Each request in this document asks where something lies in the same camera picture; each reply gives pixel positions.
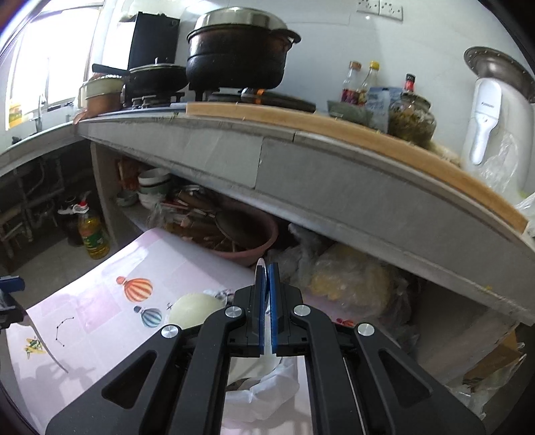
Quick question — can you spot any large steel spoon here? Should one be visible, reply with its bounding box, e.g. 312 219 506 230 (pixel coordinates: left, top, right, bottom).
22 314 68 373

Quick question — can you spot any cream plastic ladle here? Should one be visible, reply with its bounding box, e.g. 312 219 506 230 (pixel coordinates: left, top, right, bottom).
168 293 225 330

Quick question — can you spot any small steel spoon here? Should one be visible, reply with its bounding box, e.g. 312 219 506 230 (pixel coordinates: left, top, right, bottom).
228 258 281 387

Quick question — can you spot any pink plastic basin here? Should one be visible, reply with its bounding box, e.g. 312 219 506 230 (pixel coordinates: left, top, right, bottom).
191 204 279 266

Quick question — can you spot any yellowish plastic bag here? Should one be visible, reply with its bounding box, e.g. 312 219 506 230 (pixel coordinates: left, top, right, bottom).
290 244 412 327

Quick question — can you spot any cooking oil bottle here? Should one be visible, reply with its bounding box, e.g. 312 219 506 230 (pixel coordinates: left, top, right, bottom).
76 200 111 260

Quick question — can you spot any white plastic bag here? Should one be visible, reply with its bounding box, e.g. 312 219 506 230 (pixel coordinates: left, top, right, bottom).
204 287 302 423

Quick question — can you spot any stack of bowls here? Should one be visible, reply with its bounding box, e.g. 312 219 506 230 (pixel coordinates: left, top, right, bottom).
138 168 172 210

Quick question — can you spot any wooden cutting board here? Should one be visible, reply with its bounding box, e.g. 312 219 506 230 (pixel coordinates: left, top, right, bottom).
186 102 529 232

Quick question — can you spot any clear sauce bottle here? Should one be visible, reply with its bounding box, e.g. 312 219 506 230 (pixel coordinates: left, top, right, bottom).
341 61 362 104

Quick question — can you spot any glass pickle jar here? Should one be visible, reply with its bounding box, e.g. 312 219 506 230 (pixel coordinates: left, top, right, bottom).
387 92 436 149

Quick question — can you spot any yellow cap sauce bottle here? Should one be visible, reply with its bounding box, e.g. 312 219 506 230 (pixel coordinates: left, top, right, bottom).
357 61 380 106

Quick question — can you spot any black wok pan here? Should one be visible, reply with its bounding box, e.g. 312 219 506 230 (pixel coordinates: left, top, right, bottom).
92 63 189 107

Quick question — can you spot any large black stock pot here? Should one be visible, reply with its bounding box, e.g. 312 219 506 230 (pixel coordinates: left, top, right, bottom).
186 6 301 94

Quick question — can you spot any brown enamel pot stack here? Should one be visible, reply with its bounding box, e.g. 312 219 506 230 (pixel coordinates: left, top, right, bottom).
75 73 123 122

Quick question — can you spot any red cap sauce bottle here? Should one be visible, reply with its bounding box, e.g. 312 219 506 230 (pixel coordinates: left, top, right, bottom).
403 73 415 95

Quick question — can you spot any cardboard box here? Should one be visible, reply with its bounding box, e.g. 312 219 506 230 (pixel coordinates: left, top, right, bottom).
463 331 523 387

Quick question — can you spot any black appliance box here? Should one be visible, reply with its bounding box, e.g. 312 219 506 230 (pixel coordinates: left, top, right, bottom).
128 12 181 69

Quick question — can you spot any white rice cooker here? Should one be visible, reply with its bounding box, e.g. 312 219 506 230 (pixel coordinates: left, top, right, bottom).
461 46 534 205

